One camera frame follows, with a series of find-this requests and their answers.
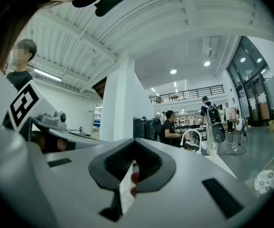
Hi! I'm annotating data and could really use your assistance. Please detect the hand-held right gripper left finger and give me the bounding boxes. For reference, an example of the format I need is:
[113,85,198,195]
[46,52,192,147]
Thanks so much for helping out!
[44,138,135,228]

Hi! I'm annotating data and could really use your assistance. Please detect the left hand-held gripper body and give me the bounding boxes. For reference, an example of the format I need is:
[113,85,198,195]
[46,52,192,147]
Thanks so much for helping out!
[2,79,80,153]

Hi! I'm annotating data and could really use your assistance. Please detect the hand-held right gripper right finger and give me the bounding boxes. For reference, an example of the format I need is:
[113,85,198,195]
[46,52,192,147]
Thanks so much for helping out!
[127,138,258,228]

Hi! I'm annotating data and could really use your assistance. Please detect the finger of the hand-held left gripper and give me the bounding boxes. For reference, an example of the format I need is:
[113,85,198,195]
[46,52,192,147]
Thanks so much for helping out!
[66,130,111,150]

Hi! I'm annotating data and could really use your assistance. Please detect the person's left hand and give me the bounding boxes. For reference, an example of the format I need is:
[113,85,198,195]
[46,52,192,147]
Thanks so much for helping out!
[31,131,68,153]

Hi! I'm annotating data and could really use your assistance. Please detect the long tube ceiling lamp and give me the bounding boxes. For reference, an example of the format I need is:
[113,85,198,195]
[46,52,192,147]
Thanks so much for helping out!
[33,68,63,82]

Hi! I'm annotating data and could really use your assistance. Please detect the white square pillar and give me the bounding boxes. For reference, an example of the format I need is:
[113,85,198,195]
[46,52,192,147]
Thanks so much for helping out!
[99,52,155,143]

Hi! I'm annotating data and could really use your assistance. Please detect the white curved faucet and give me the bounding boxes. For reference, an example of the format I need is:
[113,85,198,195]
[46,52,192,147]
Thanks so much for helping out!
[181,129,202,154]

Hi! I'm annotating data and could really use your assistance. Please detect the black office chair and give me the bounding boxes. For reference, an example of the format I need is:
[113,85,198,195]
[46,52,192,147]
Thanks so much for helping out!
[151,117,163,142]

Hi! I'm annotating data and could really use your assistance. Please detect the white device on black stand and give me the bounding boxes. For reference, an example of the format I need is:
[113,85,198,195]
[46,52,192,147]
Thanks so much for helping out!
[231,117,249,146]

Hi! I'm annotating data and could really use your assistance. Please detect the patterned round plate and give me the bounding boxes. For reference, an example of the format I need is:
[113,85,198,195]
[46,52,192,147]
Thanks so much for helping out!
[254,170,274,196]

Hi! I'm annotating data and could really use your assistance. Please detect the black balcony railing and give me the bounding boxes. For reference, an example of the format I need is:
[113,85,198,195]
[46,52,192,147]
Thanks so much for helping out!
[149,84,224,105]

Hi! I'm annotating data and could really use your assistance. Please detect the dark framed glass doors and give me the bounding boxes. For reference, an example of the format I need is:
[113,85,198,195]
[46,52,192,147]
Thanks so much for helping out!
[227,36,274,127]

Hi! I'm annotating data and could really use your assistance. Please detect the white ceiling air unit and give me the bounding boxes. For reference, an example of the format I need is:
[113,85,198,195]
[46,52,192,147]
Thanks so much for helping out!
[202,37,219,58]

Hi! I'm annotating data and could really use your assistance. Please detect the black head-mounted camera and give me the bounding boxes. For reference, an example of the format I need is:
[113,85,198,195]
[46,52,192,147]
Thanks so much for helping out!
[72,0,131,18]

